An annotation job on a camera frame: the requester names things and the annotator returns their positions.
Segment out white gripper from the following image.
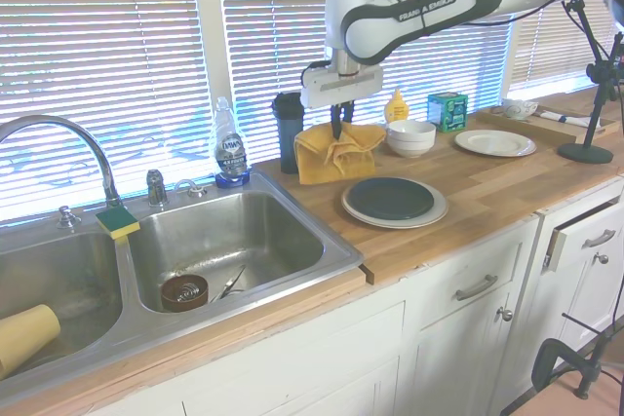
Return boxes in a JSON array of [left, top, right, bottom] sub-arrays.
[[299, 63, 385, 140]]

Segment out yellow cloth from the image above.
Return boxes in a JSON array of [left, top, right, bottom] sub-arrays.
[[293, 122, 388, 186]]

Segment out dark blue plate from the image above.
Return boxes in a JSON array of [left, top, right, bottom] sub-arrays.
[[349, 175, 436, 222]]

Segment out large cream plate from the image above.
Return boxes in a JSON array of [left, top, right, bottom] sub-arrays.
[[340, 176, 449, 229]]

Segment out white dinner plate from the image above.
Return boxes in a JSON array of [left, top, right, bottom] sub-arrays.
[[454, 129, 537, 159]]

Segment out yellow mustard bottle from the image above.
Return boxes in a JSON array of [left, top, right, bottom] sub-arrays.
[[384, 88, 410, 126]]

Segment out black shaker bottle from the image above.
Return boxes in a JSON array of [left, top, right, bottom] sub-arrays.
[[271, 92, 306, 175]]

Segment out teal cardboard box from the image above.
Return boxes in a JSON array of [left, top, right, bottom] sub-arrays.
[[427, 92, 470, 133]]

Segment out Dawn dish soap bottle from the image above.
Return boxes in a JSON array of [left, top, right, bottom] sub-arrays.
[[213, 96, 254, 190]]

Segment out white horizontal window blind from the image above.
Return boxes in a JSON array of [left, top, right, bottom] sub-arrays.
[[216, 0, 526, 167], [0, 0, 212, 228], [509, 0, 624, 95]]

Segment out stainless steel double sink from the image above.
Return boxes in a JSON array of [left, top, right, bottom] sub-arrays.
[[0, 170, 366, 383]]

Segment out small white loop fitting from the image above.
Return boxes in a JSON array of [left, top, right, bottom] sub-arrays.
[[173, 178, 207, 200]]

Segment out patterned white bowl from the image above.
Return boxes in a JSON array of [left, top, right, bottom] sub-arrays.
[[501, 97, 540, 120]]

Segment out wooden tray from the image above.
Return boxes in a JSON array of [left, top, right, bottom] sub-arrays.
[[475, 102, 624, 146]]

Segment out metal tongs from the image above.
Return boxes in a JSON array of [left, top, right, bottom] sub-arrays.
[[209, 263, 248, 304]]

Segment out rolled white napkin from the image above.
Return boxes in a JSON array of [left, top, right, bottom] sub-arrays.
[[534, 109, 594, 128]]

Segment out metal whisk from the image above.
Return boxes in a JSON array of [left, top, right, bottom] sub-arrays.
[[174, 281, 204, 304]]

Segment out chrome arched faucet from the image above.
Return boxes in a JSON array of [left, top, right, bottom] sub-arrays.
[[0, 114, 124, 208]]

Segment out white kitchen base cabinet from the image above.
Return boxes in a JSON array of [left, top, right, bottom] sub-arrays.
[[87, 176, 624, 416]]

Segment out brown bowl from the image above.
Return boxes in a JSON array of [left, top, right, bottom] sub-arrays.
[[160, 273, 211, 315]]

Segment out yellow green sponge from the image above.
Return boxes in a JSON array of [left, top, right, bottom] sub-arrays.
[[94, 206, 141, 242]]

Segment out white open drawer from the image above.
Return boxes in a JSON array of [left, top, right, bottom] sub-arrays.
[[544, 199, 624, 274]]

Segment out dark metal C-clamp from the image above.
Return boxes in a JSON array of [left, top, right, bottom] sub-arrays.
[[529, 311, 624, 401]]

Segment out yellow plastic cup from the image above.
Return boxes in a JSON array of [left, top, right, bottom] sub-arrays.
[[0, 303, 62, 381]]

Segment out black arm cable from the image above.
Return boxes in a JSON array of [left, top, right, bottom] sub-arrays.
[[387, 0, 624, 40]]

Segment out chrome faucet handle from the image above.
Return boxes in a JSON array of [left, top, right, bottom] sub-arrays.
[[145, 168, 170, 208]]

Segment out brushed metal drawer handle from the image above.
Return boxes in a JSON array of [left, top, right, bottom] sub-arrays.
[[581, 228, 618, 249], [454, 273, 499, 302]]

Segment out black round-base camera stand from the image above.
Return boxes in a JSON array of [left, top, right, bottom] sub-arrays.
[[557, 0, 616, 165]]

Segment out black exterior camera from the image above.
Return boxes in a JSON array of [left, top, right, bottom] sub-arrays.
[[611, 31, 624, 81]]

